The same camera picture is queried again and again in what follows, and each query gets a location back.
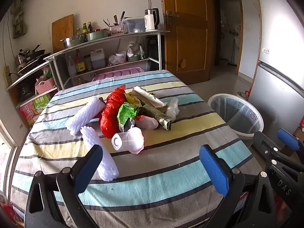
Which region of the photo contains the black cooker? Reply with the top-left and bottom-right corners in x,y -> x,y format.
18,81 -> 36,101

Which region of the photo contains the small grey shelf rack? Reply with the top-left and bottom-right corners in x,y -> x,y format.
7,60 -> 59,114

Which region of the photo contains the translucent plastic cup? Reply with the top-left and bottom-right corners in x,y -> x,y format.
111,127 -> 145,155

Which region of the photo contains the silver refrigerator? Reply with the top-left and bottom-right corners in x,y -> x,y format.
247,0 -> 304,145

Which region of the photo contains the metal door handle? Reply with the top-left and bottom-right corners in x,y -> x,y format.
165,10 -> 179,25

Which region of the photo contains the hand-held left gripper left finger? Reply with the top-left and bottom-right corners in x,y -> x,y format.
24,144 -> 104,228

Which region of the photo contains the pink woven basket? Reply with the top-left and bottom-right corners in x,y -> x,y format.
35,77 -> 55,95

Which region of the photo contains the window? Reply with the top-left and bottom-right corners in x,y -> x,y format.
0,119 -> 18,195

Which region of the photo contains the clear plastic bag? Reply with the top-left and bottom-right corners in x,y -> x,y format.
166,97 -> 180,121

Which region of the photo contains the pale green pot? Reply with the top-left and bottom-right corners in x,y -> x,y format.
86,30 -> 109,42

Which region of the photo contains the yellow snack wrapper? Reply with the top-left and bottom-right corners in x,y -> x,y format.
125,93 -> 143,106

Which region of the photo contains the clear plastic storage box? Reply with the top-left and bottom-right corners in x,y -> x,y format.
123,17 -> 146,34

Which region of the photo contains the red plastic bag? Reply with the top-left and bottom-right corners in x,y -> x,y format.
99,85 -> 126,139

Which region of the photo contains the wooden cutting board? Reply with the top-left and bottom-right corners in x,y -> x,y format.
52,14 -> 74,53

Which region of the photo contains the printed cardboard box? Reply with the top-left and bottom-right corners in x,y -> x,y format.
19,93 -> 52,127

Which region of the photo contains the green snack wrapper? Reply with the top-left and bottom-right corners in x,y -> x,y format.
116,102 -> 140,133

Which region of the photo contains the beige paper wrapper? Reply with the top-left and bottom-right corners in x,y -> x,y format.
131,86 -> 168,109

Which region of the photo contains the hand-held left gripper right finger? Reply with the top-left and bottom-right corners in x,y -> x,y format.
199,144 -> 277,228

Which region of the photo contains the striped tablecloth table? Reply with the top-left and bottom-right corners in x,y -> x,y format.
11,70 -> 260,228

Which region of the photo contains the white red plastic wrapper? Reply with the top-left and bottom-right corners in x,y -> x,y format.
135,115 -> 159,131

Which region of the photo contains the white jerrycan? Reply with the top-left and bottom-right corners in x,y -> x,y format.
90,48 -> 106,69

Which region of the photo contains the white rimmed trash bin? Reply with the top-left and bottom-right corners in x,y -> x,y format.
207,93 -> 264,141

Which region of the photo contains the large white shelf rack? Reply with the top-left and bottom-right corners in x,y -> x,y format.
44,30 -> 170,91

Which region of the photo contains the bunch of white bags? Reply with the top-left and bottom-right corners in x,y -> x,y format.
127,41 -> 140,57

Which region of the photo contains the pink utensil basket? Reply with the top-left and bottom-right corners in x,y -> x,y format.
109,25 -> 125,36

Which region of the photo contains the crumpled plastic bag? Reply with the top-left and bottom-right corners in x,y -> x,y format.
108,55 -> 125,66

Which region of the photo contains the white electric kettle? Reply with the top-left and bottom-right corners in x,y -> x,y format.
144,8 -> 160,32

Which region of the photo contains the steel bowl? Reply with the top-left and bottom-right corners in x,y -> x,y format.
60,35 -> 86,48

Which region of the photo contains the clear plastic bottle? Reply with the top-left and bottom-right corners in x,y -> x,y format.
66,56 -> 74,76

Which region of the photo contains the wooden door frame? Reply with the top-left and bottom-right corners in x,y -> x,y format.
213,0 -> 244,76

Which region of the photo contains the hanging grey-green cloth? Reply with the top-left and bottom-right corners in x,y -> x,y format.
12,0 -> 27,38

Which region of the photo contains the black frying pan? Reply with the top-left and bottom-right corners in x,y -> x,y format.
24,44 -> 51,60

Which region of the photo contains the steel pot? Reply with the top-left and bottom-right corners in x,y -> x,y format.
15,52 -> 31,68

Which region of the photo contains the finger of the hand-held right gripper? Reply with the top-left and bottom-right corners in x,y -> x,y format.
252,131 -> 304,171
277,128 -> 304,157

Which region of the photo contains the yellow label oil bottle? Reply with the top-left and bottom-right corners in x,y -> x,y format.
75,49 -> 86,74

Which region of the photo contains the wide white foam net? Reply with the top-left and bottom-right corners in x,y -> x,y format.
65,97 -> 106,135

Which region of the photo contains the wooden door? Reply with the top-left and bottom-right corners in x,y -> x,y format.
160,0 -> 215,86

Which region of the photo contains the long white foam net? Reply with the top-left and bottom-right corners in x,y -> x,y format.
80,125 -> 119,181

